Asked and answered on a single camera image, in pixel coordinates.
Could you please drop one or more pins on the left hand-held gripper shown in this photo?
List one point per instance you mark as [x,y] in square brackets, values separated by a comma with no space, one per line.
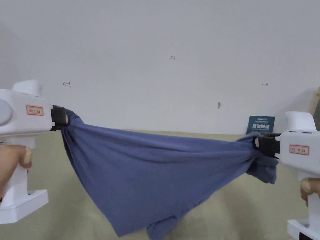
[22,125]

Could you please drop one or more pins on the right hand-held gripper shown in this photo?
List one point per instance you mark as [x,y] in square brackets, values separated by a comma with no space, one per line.
[297,150]

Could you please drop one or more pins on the blue shirt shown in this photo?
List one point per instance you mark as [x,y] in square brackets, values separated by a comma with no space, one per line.
[150,162]

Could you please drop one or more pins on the person's right hand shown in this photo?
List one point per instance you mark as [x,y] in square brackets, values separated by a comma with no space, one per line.
[308,188]

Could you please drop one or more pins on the person's left hand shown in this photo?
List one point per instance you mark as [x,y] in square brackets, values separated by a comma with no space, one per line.
[10,165]

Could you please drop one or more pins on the dark blue sign card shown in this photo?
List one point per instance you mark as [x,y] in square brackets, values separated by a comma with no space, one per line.
[260,125]

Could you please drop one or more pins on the bed with beige sheet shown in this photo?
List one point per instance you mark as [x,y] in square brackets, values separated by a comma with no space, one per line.
[62,212]

